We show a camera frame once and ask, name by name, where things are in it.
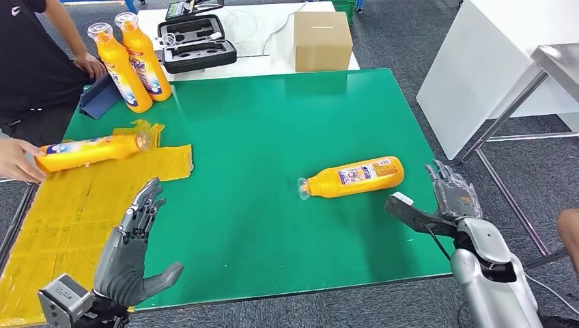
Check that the person's left hand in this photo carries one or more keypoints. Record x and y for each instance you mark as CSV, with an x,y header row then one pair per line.
x,y
90,67

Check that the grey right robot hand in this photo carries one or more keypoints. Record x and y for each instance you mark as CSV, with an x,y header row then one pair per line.
x,y
457,199

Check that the person's right hand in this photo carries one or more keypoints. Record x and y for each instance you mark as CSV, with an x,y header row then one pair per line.
x,y
13,160

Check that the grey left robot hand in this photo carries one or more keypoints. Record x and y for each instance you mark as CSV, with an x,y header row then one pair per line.
x,y
126,262

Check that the orange detergent bottle clear cap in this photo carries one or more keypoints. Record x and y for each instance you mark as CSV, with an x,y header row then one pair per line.
x,y
145,68
90,151
357,176
120,77

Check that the person's left forearm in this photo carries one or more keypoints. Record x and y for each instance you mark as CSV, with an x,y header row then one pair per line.
x,y
65,25

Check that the blue tablet case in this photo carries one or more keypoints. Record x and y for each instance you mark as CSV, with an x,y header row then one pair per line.
x,y
97,99

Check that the person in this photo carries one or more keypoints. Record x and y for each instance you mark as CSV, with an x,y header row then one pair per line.
x,y
31,54

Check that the dark tablet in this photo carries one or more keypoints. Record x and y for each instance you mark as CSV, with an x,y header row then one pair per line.
x,y
159,56

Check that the yellow taped sheet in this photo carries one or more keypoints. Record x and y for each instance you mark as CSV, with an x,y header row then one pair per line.
x,y
68,217

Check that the black foam case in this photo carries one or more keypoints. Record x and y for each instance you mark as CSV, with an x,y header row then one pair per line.
x,y
199,58

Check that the person's leg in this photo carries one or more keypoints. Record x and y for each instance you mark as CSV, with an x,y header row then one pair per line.
x,y
569,240

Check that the small white adapter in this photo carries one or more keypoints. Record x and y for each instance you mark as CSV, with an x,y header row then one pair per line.
x,y
215,35

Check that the white board panel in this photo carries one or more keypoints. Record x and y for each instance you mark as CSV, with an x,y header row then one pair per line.
x,y
470,68

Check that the black shoe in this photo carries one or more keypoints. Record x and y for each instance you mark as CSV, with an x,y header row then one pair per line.
x,y
561,322

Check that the steel table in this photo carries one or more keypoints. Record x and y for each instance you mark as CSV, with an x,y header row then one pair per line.
x,y
556,59

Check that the white side table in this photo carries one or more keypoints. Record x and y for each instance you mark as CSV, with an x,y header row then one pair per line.
x,y
262,32

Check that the brown cardboard box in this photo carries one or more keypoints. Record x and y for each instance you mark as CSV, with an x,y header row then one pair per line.
x,y
323,44

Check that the blue metal rack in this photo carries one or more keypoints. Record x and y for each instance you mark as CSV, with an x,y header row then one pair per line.
x,y
359,5

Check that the green plastic crate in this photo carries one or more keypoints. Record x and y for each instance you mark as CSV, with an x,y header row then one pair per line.
x,y
343,9

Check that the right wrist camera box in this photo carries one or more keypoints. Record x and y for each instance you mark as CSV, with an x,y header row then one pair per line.
x,y
416,215

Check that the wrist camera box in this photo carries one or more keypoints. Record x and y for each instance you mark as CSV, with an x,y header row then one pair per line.
x,y
63,301
416,215

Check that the grey metal frame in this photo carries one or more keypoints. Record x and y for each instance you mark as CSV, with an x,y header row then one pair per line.
x,y
18,217

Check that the blue frame leg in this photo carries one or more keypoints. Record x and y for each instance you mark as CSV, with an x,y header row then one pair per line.
x,y
130,5

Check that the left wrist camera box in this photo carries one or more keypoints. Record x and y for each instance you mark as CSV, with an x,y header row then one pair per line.
x,y
63,301

